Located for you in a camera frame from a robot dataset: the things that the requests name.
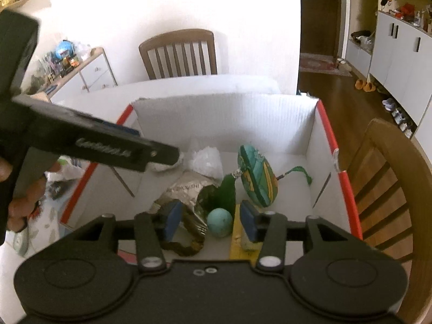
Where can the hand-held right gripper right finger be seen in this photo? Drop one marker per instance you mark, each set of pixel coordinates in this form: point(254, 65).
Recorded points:
point(249, 221)

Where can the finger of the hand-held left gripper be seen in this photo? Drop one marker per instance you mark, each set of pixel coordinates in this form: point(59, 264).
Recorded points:
point(135, 148)

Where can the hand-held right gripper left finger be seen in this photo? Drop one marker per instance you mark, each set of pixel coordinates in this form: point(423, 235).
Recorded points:
point(173, 219)

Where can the yellow sponge block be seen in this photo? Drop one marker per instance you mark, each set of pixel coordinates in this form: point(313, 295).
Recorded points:
point(236, 239)

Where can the teal ball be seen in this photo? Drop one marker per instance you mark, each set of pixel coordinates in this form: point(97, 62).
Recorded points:
point(220, 222)

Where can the clear plastic bag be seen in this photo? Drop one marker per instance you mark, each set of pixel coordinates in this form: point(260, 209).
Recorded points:
point(189, 192)
point(204, 158)

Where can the brown furry scrunchie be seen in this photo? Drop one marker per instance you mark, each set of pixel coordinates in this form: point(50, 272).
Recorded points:
point(189, 246)

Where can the cream plush toy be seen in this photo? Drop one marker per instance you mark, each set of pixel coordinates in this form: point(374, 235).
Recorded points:
point(165, 167)

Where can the green painted oval ornament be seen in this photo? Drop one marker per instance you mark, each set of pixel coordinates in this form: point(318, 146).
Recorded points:
point(258, 175)

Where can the red and white shoe box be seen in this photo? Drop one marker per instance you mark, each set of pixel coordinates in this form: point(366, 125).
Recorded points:
point(270, 125)

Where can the person's left hand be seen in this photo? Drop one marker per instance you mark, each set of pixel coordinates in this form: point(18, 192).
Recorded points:
point(28, 199)

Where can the blue toy ball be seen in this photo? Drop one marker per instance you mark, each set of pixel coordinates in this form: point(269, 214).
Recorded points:
point(64, 50)

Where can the white plastic-wrapped dark packet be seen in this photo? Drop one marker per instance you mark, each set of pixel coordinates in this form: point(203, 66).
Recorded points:
point(67, 170)

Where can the white sideboard with wooden top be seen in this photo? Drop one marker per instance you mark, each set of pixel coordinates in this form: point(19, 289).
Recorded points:
point(91, 74)

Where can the blue and white printed tablecloth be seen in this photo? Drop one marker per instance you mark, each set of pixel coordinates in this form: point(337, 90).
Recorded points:
point(202, 86)

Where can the wooden slat-back chair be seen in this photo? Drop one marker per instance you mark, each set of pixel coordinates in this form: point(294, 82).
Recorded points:
point(179, 37)

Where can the wooden chair with curved back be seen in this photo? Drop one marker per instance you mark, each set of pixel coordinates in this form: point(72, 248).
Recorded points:
point(388, 182)

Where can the patterned doormat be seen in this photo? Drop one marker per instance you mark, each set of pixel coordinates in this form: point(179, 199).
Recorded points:
point(320, 63)

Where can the orange slipper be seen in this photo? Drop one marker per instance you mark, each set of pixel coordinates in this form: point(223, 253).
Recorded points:
point(369, 87)
point(359, 83)

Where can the row of shoes under cabinet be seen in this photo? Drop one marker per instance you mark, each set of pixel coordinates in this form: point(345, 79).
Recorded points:
point(398, 114)

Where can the pair of white slippers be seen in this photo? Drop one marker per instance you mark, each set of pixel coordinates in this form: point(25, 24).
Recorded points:
point(343, 64)

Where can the dark brown door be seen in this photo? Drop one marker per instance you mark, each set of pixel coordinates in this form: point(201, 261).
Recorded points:
point(320, 13)

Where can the white and wood wall cabinet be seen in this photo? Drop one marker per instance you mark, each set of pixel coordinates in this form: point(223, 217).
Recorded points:
point(398, 50)

